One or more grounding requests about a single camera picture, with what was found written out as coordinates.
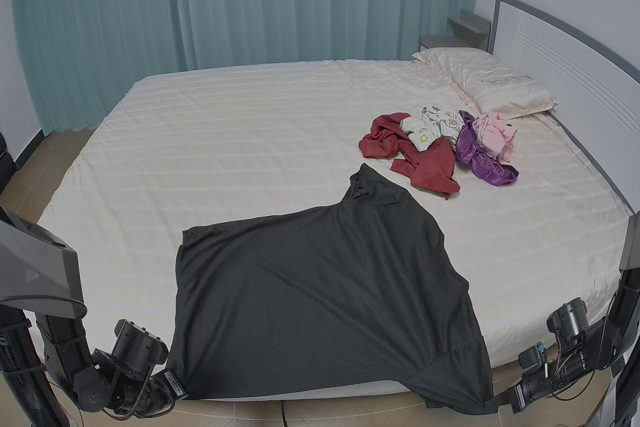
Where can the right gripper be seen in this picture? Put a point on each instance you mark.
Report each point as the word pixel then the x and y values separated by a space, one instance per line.
pixel 550 380

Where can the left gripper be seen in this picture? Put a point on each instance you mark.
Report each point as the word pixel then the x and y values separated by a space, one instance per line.
pixel 150 397

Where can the black T-shirt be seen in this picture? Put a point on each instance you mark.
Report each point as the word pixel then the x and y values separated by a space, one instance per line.
pixel 325 305

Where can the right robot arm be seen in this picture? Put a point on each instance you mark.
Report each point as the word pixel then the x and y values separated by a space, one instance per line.
pixel 627 295

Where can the bed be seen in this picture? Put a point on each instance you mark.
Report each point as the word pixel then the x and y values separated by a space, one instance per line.
pixel 225 140

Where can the purple garment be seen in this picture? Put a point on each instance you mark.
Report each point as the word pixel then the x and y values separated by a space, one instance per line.
pixel 485 167

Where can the dark red garment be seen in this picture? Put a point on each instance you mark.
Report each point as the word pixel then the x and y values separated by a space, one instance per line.
pixel 430 170

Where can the pink garment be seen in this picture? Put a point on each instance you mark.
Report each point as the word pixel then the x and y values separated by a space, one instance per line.
pixel 492 137

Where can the black chair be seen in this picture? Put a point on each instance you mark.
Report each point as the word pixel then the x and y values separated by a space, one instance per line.
pixel 6 160

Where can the white printed garment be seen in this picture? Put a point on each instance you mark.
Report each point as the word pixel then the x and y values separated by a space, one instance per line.
pixel 430 130

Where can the cream pillow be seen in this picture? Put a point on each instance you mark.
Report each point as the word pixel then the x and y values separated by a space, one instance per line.
pixel 495 79

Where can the grey bedside table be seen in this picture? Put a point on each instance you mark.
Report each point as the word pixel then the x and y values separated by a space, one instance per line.
pixel 460 39

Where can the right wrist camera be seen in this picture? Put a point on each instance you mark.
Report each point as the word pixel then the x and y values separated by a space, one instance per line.
pixel 531 357

